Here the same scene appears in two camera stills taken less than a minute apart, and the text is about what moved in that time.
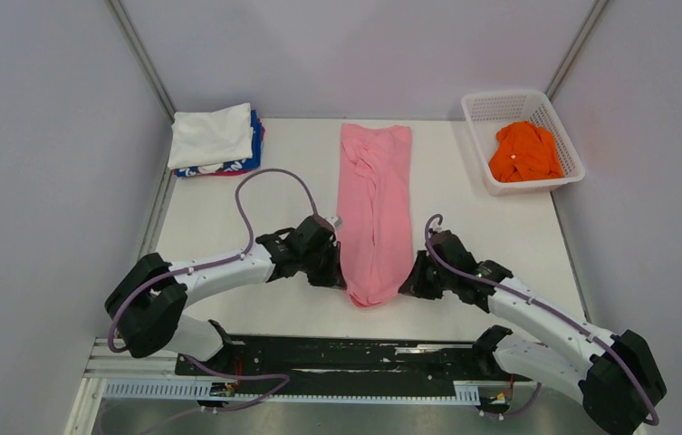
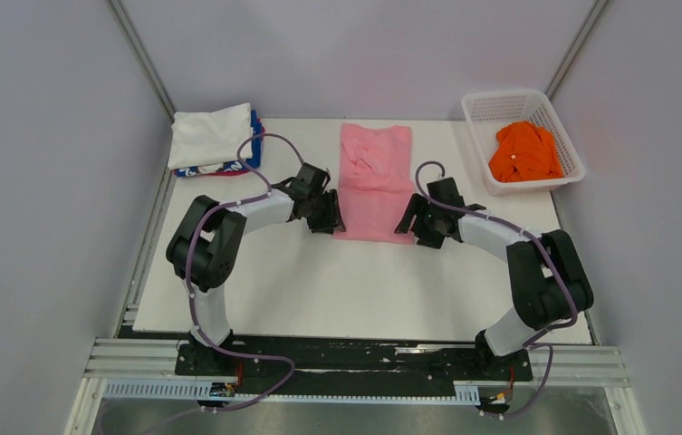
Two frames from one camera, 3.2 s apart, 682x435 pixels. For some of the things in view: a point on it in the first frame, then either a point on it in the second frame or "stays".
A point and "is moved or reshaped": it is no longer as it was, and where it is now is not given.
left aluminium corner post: [142, 54] stays
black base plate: [348, 367] stays
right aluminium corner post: [575, 47] stays
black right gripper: [414, 285] → [417, 207]
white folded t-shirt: [206, 138] stays
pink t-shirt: [375, 211] is moved or reshaped
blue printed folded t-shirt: [248, 164] stays
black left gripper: [332, 276] → [333, 219]
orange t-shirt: [523, 151] stays
